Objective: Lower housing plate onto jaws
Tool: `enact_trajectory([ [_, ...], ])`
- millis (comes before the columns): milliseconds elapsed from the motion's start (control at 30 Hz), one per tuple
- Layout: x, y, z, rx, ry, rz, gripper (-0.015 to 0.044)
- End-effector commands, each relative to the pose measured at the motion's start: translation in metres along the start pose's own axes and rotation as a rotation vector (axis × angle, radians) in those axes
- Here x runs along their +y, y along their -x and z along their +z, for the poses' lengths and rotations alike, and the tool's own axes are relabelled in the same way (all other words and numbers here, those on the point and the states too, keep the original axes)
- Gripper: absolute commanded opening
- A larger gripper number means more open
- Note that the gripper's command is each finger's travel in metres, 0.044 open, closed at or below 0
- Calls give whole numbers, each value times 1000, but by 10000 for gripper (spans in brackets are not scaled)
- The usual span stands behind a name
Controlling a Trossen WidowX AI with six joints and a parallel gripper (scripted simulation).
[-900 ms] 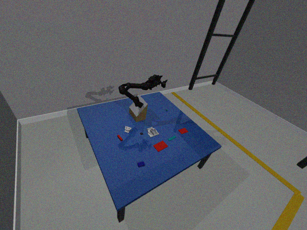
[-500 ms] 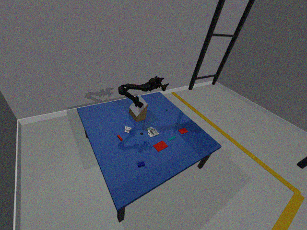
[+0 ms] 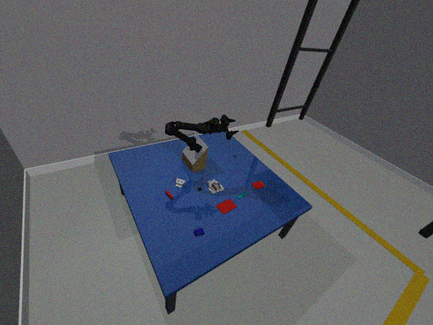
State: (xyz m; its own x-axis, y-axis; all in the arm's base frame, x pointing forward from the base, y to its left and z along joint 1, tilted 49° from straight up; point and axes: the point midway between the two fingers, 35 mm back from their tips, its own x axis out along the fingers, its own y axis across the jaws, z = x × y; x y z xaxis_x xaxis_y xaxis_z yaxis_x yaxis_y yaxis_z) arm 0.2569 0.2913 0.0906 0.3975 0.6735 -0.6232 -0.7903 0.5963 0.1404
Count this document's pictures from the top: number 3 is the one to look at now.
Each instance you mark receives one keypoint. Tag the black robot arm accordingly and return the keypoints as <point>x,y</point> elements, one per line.
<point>210,126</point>

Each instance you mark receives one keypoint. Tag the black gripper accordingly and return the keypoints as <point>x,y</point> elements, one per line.
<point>229,133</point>

